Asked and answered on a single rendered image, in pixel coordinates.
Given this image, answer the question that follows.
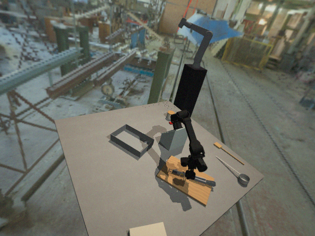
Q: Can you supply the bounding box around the beige rectangular block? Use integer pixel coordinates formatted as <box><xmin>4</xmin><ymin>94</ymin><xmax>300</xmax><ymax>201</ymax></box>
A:
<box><xmin>129</xmin><ymin>222</ymin><xmax>167</xmax><ymax>236</ymax></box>

